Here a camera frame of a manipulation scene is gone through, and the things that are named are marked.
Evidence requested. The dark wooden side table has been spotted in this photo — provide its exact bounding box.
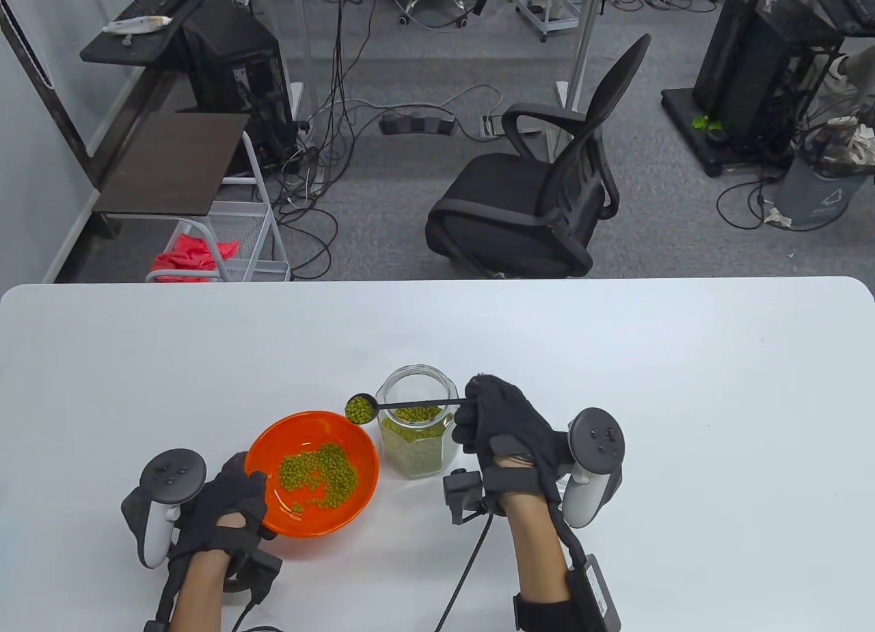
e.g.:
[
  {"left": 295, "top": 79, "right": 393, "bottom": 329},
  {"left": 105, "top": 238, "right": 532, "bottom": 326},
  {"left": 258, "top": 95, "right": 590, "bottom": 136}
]
[{"left": 92, "top": 111, "right": 252, "bottom": 217}]

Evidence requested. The person's left forearm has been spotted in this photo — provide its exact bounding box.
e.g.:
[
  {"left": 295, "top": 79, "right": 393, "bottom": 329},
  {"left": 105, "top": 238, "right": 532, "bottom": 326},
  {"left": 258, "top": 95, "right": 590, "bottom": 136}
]
[{"left": 170, "top": 555, "right": 228, "bottom": 632}]

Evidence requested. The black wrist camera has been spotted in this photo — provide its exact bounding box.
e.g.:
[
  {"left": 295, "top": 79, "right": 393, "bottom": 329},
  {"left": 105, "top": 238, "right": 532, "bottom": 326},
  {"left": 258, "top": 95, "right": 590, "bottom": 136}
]
[
  {"left": 443, "top": 469, "right": 508, "bottom": 525},
  {"left": 221, "top": 549, "right": 283, "bottom": 607}
]

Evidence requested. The silver plastic packet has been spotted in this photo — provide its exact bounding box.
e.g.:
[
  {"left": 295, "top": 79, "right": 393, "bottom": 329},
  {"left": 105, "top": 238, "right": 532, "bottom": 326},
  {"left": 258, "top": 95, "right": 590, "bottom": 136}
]
[{"left": 103, "top": 15, "right": 173, "bottom": 34}]

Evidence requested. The black battery pack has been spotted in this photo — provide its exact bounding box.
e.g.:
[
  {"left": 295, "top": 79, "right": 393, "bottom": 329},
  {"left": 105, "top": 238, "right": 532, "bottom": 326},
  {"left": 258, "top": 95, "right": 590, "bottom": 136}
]
[{"left": 567, "top": 553, "right": 622, "bottom": 632}]

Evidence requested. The black cable bundle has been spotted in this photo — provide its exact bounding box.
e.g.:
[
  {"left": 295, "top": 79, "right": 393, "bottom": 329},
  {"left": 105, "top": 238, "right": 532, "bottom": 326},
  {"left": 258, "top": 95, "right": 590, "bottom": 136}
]
[{"left": 273, "top": 0, "right": 378, "bottom": 281}]

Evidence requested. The red cloth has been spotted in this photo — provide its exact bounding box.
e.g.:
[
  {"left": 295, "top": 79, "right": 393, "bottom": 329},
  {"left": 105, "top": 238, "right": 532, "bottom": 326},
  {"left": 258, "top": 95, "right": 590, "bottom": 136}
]
[{"left": 152, "top": 232, "right": 240, "bottom": 283}]

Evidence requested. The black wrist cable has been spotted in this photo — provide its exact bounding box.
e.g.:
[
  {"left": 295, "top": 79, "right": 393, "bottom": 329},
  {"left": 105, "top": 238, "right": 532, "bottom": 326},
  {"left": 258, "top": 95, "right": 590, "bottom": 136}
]
[
  {"left": 434, "top": 512, "right": 494, "bottom": 632},
  {"left": 231, "top": 601, "right": 285, "bottom": 632}
]

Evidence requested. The person's left hand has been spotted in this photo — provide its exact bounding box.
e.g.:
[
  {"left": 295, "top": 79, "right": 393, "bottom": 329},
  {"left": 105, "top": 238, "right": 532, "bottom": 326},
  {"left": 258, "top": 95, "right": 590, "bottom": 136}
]
[{"left": 167, "top": 452, "right": 278, "bottom": 568}]

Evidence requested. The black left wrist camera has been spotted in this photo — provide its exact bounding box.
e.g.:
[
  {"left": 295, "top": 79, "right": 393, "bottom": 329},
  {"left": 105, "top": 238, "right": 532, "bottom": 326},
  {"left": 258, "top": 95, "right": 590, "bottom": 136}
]
[{"left": 221, "top": 549, "right": 283, "bottom": 607}]

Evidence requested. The orange bowl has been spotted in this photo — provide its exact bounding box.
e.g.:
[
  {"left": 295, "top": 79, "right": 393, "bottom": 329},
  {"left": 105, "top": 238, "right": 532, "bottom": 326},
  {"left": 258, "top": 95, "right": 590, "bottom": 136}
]
[{"left": 244, "top": 410, "right": 380, "bottom": 538}]

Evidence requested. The green mung beans portion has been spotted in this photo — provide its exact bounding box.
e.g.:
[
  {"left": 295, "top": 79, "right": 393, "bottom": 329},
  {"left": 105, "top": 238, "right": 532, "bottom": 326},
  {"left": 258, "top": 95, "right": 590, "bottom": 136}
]
[{"left": 277, "top": 443, "right": 360, "bottom": 517}]

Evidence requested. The white desk frame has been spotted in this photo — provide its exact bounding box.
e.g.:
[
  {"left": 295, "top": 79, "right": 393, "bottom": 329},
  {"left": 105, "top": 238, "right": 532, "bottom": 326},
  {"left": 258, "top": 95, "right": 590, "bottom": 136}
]
[{"left": 243, "top": 0, "right": 660, "bottom": 165}]

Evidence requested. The black office chair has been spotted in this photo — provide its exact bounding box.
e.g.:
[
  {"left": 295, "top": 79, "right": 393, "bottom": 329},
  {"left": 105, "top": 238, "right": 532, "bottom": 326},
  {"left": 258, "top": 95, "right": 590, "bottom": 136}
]
[{"left": 425, "top": 33, "right": 652, "bottom": 279}]

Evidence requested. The metal wheeled cart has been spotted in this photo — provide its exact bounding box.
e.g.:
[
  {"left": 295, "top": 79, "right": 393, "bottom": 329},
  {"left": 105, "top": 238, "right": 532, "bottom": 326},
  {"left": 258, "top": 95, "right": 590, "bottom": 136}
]
[{"left": 514, "top": 0, "right": 597, "bottom": 43}]

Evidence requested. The black white left controller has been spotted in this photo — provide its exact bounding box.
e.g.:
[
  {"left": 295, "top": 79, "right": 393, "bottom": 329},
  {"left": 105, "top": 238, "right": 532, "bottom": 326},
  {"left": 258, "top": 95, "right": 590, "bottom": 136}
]
[{"left": 121, "top": 449, "right": 207, "bottom": 571}]

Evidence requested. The black white right controller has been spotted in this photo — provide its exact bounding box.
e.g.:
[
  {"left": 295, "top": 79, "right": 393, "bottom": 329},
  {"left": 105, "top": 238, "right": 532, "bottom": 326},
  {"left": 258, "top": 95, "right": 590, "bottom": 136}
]
[{"left": 562, "top": 407, "right": 625, "bottom": 529}]

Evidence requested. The black floor platform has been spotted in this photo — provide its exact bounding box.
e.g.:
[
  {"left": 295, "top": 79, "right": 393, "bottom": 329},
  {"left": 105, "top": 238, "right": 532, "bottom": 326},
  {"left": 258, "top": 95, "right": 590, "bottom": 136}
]
[{"left": 661, "top": 87, "right": 807, "bottom": 177}]

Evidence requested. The black looped floor cable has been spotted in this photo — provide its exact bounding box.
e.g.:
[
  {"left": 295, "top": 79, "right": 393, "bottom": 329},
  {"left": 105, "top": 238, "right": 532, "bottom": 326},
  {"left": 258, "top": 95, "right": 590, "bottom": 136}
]
[{"left": 716, "top": 174, "right": 802, "bottom": 232}]

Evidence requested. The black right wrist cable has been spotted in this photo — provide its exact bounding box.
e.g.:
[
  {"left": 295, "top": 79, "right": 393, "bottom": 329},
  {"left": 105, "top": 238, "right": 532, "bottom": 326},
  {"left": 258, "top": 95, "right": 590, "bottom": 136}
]
[{"left": 434, "top": 512, "right": 494, "bottom": 632}]

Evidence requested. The dark wooden desk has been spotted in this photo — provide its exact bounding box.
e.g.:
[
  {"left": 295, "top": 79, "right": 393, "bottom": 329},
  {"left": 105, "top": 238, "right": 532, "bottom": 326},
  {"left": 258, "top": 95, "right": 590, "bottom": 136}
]
[{"left": 80, "top": 0, "right": 230, "bottom": 66}]

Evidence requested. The tall black computer case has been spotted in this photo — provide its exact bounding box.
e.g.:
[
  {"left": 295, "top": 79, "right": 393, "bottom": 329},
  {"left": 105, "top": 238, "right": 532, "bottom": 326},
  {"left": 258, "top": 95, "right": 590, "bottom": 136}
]
[{"left": 692, "top": 0, "right": 845, "bottom": 158}]

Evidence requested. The white floor socket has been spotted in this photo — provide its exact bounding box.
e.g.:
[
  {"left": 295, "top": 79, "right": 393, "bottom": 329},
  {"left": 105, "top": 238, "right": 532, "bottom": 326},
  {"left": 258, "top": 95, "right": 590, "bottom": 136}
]
[{"left": 482, "top": 115, "right": 541, "bottom": 138}]

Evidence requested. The black power strip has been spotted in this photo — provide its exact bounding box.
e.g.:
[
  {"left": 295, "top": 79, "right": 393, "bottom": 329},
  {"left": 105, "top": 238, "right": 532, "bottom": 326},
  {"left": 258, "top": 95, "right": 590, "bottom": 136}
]
[{"left": 379, "top": 111, "right": 457, "bottom": 137}]

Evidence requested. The black metal frame post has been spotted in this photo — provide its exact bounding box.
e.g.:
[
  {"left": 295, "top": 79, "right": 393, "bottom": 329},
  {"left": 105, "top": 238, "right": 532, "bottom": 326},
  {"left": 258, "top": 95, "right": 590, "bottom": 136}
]
[{"left": 0, "top": 0, "right": 98, "bottom": 190}]

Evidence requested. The glass jar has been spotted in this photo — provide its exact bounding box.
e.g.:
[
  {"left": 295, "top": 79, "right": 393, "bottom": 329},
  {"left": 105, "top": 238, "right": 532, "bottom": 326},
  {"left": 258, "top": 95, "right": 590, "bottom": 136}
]
[{"left": 376, "top": 364, "right": 460, "bottom": 480}]

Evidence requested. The green mung beans heap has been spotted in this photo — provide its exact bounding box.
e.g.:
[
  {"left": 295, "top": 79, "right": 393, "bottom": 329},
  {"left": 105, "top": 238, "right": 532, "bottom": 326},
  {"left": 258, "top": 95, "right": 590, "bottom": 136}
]
[{"left": 380, "top": 408, "right": 457, "bottom": 477}]

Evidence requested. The person's right hand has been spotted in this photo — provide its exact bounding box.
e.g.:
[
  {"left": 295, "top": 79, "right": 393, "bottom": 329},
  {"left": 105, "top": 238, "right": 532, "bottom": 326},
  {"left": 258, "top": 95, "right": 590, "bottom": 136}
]
[{"left": 453, "top": 374, "right": 571, "bottom": 503}]

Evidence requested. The grey trash bin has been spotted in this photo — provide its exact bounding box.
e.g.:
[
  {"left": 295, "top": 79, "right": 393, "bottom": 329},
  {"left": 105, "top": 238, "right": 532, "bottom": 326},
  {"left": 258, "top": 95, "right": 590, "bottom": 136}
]
[{"left": 772, "top": 116, "right": 875, "bottom": 227}]

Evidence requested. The black white controller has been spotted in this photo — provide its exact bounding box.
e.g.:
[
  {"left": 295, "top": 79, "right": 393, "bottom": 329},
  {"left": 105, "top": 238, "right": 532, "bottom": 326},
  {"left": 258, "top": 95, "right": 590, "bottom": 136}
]
[
  {"left": 562, "top": 407, "right": 625, "bottom": 529},
  {"left": 121, "top": 449, "right": 207, "bottom": 571}
]

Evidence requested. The black computer tower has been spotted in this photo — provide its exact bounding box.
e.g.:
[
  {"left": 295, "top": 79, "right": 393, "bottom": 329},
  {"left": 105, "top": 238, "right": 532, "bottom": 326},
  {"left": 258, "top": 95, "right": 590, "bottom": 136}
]
[{"left": 179, "top": 3, "right": 296, "bottom": 175}]

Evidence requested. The black measuring scoop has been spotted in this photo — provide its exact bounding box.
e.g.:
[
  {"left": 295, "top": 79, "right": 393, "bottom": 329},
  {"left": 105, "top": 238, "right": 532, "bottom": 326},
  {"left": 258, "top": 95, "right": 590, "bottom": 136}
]
[{"left": 345, "top": 394, "right": 472, "bottom": 426}]

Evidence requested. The person's right forearm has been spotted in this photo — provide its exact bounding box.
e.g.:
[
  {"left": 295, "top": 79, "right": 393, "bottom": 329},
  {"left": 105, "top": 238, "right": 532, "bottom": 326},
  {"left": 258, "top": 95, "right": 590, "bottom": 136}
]
[{"left": 502, "top": 495, "right": 571, "bottom": 602}]

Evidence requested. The chair wheel base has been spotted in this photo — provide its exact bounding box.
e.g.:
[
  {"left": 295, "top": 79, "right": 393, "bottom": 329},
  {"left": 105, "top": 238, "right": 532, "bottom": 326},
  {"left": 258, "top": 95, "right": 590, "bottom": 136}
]
[{"left": 396, "top": 0, "right": 474, "bottom": 30}]

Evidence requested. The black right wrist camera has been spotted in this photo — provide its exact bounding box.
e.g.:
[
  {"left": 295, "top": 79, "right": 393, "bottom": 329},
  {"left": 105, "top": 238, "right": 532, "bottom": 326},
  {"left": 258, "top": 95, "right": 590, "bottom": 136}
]
[{"left": 443, "top": 469, "right": 508, "bottom": 525}]

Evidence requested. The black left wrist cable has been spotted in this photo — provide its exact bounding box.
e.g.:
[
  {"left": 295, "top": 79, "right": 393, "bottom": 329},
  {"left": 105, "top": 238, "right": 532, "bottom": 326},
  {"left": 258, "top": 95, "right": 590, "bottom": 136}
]
[{"left": 231, "top": 601, "right": 285, "bottom": 632}]

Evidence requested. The white wire basket cart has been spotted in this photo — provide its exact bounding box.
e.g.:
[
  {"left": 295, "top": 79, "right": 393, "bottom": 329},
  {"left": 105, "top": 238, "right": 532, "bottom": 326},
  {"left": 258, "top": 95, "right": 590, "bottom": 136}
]
[{"left": 145, "top": 132, "right": 291, "bottom": 283}]

